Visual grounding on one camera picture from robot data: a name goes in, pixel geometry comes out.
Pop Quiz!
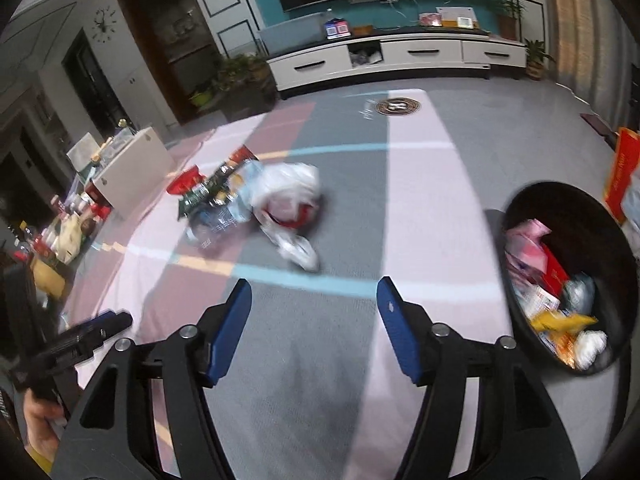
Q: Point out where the black wall clock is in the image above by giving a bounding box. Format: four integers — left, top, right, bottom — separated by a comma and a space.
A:
91, 6, 117, 44

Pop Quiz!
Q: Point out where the white side cabinet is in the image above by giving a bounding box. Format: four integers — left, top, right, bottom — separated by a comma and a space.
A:
91, 127, 176, 217

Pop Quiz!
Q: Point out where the white tissue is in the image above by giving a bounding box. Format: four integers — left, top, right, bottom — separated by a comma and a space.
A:
574, 330, 608, 370

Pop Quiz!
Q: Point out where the pink plastic wrapper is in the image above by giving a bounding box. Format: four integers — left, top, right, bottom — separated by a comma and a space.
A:
504, 219, 551, 281

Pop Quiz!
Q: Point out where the black round trash bin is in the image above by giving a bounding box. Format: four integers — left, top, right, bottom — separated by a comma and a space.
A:
496, 181, 639, 376

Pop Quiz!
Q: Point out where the light blue plastic wrapper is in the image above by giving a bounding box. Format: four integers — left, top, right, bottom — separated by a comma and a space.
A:
186, 159, 264, 249

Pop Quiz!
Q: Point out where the red small wrapper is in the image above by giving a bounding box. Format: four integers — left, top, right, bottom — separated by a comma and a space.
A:
166, 166, 206, 195

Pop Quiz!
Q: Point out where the white tv cabinet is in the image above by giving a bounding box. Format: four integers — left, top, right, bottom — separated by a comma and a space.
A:
268, 32, 526, 93

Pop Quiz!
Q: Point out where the red cigarette carton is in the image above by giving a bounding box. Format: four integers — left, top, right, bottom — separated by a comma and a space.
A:
540, 244, 570, 298

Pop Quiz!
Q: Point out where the dark green snack packet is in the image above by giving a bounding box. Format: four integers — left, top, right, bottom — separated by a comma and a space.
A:
178, 162, 241, 219

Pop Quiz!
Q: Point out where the potted plant by cabinet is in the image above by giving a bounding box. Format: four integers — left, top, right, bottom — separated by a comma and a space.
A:
524, 39, 555, 80

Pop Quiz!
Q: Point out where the potted plant left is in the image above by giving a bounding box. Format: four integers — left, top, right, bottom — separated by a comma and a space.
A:
189, 53, 278, 122

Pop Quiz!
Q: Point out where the left hand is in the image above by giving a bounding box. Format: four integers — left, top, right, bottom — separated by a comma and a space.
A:
23, 389, 64, 464

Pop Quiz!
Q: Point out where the white red plastic bag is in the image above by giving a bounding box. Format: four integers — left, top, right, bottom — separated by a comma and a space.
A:
250, 162, 321, 272

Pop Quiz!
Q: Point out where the yellow snack bag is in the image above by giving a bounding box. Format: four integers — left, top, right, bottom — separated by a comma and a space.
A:
529, 310, 598, 356

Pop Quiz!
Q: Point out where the red shopping bag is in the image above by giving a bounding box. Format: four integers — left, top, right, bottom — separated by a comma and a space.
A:
603, 127, 639, 224

